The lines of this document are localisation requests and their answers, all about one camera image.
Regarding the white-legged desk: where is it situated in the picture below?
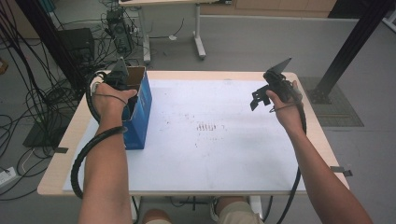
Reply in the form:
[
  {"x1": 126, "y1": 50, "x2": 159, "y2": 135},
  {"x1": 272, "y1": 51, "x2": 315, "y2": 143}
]
[{"x1": 118, "y1": 0, "x2": 233, "y2": 63}]

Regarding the person's shoe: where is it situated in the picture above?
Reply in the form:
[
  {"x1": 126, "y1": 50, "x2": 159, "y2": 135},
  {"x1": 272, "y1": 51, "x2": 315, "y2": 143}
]
[{"x1": 208, "y1": 197, "x2": 219, "y2": 222}]

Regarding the black metal post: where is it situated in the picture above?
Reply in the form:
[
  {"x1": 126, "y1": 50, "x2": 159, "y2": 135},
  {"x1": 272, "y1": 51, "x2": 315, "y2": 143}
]
[
  {"x1": 14, "y1": 0, "x2": 89, "y2": 91},
  {"x1": 312, "y1": 0, "x2": 396, "y2": 105}
]

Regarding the dark grey floor mat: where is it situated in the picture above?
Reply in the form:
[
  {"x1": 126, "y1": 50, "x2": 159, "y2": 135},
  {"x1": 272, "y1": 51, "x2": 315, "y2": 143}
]
[{"x1": 298, "y1": 77, "x2": 365, "y2": 128}]

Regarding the person's left knee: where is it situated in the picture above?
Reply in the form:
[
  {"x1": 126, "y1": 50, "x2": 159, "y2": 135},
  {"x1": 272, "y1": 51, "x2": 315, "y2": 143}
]
[{"x1": 141, "y1": 208, "x2": 173, "y2": 224}]

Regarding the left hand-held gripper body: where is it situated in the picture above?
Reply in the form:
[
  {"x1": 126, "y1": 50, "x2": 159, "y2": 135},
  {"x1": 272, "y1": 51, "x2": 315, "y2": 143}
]
[{"x1": 104, "y1": 56, "x2": 131, "y2": 91}]

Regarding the black corrugated left gripper cable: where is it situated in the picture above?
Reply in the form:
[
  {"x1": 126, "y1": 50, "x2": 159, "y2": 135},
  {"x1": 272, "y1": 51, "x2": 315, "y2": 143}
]
[{"x1": 70, "y1": 70, "x2": 140, "y2": 224}]

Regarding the white paper sheet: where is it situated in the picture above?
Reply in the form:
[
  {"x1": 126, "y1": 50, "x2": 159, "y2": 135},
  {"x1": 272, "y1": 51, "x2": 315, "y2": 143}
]
[{"x1": 62, "y1": 78, "x2": 308, "y2": 192}]

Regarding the black floor mat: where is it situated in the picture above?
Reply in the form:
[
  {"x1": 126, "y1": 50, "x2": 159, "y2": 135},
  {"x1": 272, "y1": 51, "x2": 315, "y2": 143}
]
[{"x1": 22, "y1": 120, "x2": 73, "y2": 149}]

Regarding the white power strip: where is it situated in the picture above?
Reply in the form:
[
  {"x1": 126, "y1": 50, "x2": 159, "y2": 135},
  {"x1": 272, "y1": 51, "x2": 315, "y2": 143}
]
[{"x1": 0, "y1": 166, "x2": 19, "y2": 189}]

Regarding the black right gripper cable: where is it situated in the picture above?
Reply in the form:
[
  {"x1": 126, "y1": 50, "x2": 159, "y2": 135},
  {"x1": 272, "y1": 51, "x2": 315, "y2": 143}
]
[{"x1": 275, "y1": 102, "x2": 308, "y2": 224}]

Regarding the person's right leg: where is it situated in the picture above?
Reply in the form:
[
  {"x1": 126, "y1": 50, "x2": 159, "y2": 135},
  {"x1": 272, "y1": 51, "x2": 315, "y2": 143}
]
[{"x1": 214, "y1": 195, "x2": 264, "y2": 224}]

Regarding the bundle of black floor cables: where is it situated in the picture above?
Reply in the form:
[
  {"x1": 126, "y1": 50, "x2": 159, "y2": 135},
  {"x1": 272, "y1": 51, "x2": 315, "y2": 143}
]
[{"x1": 0, "y1": 0, "x2": 150, "y2": 202}]

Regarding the black equipment box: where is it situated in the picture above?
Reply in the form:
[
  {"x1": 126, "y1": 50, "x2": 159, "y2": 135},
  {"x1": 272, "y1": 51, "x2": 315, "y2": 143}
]
[{"x1": 58, "y1": 27, "x2": 96, "y2": 63}]

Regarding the person's left hand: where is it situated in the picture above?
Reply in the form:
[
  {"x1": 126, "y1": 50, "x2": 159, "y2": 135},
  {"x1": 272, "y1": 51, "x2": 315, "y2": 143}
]
[{"x1": 92, "y1": 81, "x2": 138, "y2": 126}]

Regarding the white table leg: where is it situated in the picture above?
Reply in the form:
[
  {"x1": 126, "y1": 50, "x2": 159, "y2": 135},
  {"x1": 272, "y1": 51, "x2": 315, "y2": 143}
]
[
  {"x1": 247, "y1": 195, "x2": 264, "y2": 220},
  {"x1": 130, "y1": 195, "x2": 142, "y2": 224}
]

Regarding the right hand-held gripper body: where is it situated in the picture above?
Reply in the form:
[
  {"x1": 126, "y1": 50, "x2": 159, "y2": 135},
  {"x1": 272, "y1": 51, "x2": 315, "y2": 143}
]
[{"x1": 262, "y1": 57, "x2": 304, "y2": 105}]

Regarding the blue cardboard box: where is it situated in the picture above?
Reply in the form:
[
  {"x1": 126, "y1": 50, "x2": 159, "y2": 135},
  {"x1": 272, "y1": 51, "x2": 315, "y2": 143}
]
[{"x1": 121, "y1": 65, "x2": 154, "y2": 151}]

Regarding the black computer tower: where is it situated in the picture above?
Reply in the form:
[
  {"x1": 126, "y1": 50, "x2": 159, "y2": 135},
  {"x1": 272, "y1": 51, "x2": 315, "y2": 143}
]
[{"x1": 105, "y1": 7, "x2": 134, "y2": 54}]

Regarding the person's right hand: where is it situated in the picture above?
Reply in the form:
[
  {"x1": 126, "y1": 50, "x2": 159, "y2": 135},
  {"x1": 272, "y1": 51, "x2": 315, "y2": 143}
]
[{"x1": 265, "y1": 79, "x2": 305, "y2": 134}]

